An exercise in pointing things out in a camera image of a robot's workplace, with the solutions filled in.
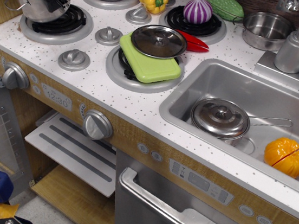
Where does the front left black stove burner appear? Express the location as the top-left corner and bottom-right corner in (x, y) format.
(19, 5), (94, 45)

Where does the front right black stove burner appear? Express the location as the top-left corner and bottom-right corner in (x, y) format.
(106, 46), (185, 94)

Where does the loose steel pot lid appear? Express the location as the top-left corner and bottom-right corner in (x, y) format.
(131, 25), (187, 59)

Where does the back right black stove burner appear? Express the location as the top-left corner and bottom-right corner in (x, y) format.
(158, 6), (227, 45)

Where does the grey stovetop knob front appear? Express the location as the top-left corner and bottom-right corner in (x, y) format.
(57, 49), (90, 72)

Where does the grey stovetop knob middle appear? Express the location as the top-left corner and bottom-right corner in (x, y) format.
(95, 26), (123, 46)

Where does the grey oven dial left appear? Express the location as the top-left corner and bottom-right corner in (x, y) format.
(2, 62), (30, 89)

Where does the grey oven dial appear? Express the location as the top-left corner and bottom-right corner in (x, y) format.
(2, 62), (30, 89)
(82, 109), (113, 140)

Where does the green plastic cutting board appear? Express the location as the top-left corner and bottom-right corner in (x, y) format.
(119, 33), (181, 83)

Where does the grey oven dial right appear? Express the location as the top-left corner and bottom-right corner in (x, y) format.
(82, 109), (113, 140)

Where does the white oven rack shelf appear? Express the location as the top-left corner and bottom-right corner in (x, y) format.
(25, 113), (116, 197)

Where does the purple striped toy onion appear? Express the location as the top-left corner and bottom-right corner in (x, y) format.
(183, 0), (213, 24)

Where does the red toy chili pepper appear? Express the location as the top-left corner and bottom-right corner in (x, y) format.
(176, 30), (209, 53)

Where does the green toy bitter gourd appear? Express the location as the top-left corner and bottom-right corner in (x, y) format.
(207, 0), (244, 21)

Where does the lidded steel saucepan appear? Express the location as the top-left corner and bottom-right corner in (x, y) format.
(190, 98), (293, 146)

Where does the open steel saucepan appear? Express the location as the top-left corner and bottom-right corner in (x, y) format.
(232, 12), (296, 52)

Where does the silver dishwasher door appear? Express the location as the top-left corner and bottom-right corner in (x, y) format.
(114, 151), (238, 224)

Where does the grey toy sink basin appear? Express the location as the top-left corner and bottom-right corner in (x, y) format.
(159, 59), (299, 192)

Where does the orange toy pumpkin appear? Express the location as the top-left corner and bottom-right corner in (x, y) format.
(263, 137), (299, 178)

